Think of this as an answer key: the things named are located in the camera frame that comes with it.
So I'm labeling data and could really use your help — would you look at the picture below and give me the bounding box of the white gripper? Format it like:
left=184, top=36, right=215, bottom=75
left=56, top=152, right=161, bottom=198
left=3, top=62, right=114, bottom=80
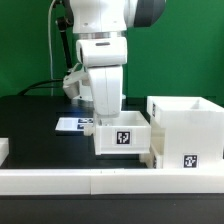
left=84, top=66, right=123, bottom=136

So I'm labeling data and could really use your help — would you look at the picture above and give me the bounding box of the white drawer box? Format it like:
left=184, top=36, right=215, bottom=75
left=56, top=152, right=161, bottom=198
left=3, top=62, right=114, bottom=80
left=93, top=111, right=151, bottom=155
left=139, top=144, right=163, bottom=169

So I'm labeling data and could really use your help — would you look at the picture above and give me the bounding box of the white drawer cabinet frame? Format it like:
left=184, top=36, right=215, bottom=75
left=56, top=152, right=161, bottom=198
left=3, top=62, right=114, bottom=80
left=147, top=96, right=224, bottom=169

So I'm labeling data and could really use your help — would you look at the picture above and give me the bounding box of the white front drawer box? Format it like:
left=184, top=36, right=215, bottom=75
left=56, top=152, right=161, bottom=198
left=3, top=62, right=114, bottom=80
left=139, top=144, right=163, bottom=169

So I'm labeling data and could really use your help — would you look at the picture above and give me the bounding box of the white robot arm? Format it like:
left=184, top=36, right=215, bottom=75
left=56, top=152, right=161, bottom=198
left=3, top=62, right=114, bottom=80
left=68, top=0, right=166, bottom=126

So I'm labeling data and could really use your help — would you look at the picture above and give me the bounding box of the paper sheet with markers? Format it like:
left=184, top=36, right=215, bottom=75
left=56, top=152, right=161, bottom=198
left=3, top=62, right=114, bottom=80
left=56, top=117, right=93, bottom=131

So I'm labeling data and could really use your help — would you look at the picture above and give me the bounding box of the white front fence bar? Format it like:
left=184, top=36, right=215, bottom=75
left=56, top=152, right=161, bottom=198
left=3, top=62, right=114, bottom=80
left=0, top=169, right=224, bottom=196

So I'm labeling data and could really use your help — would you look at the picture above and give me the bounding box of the white fence bar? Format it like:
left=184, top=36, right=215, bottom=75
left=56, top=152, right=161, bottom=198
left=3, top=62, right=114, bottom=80
left=0, top=138, right=9, bottom=166
left=0, top=169, right=224, bottom=196

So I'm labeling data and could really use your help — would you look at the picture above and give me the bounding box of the white left fence bar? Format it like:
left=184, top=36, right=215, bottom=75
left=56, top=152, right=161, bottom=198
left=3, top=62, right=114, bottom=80
left=0, top=138, right=9, bottom=166

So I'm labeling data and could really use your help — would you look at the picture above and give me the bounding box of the black cable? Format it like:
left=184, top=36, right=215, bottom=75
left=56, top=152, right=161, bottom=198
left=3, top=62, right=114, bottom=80
left=17, top=78, right=68, bottom=97

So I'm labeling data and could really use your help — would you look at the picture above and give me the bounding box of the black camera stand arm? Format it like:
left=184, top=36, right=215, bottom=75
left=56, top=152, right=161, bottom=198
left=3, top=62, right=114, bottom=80
left=55, top=0, right=74, bottom=69

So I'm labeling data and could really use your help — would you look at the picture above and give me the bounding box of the white cable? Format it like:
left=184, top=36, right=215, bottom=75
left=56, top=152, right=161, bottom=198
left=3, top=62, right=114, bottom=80
left=47, top=0, right=58, bottom=80

